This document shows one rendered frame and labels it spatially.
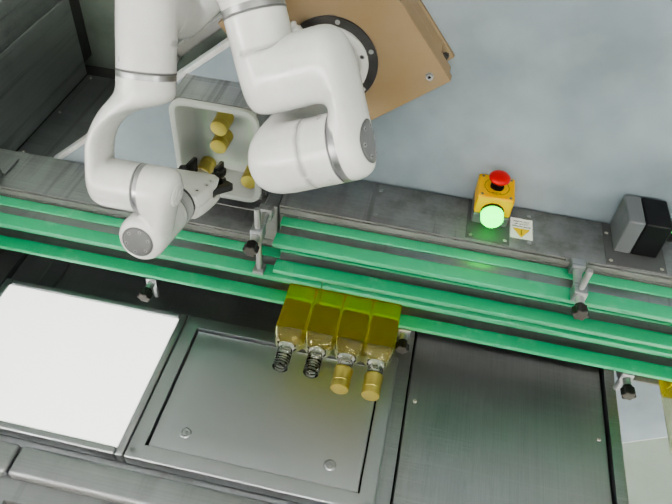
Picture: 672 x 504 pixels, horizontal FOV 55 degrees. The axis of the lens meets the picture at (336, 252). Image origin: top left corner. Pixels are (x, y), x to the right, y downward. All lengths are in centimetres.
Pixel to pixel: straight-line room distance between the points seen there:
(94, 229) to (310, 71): 76
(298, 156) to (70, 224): 74
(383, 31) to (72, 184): 80
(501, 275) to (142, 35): 74
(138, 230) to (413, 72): 50
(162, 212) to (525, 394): 86
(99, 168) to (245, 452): 59
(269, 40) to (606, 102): 63
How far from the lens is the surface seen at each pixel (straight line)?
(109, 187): 100
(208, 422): 131
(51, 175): 157
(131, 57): 95
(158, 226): 100
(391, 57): 108
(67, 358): 144
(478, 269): 123
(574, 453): 142
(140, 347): 142
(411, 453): 132
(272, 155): 85
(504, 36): 116
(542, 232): 132
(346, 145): 81
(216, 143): 131
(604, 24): 116
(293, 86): 83
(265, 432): 129
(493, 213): 124
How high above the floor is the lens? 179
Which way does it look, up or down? 43 degrees down
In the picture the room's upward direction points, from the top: 164 degrees counter-clockwise
